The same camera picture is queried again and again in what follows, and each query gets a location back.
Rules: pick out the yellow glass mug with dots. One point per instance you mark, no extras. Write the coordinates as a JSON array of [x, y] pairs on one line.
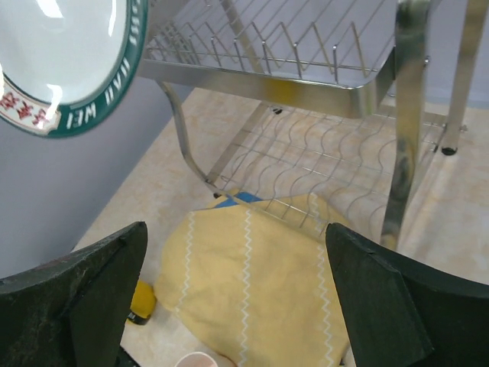
[[143, 303]]

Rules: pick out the yellow cloth with white zigzags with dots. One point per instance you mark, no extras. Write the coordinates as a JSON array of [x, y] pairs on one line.
[[255, 289]]

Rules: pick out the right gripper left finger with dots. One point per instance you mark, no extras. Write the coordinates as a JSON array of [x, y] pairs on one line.
[[72, 311]]

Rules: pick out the stainless steel dish rack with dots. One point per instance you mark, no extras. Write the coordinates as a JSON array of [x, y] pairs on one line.
[[339, 58]]

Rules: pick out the white plate green rim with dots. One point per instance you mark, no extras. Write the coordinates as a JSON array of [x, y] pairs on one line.
[[66, 66]]

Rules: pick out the pink and white mug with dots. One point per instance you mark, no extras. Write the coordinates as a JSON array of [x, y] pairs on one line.
[[196, 359]]

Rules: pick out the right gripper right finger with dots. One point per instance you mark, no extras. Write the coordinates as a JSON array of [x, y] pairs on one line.
[[400, 312]]

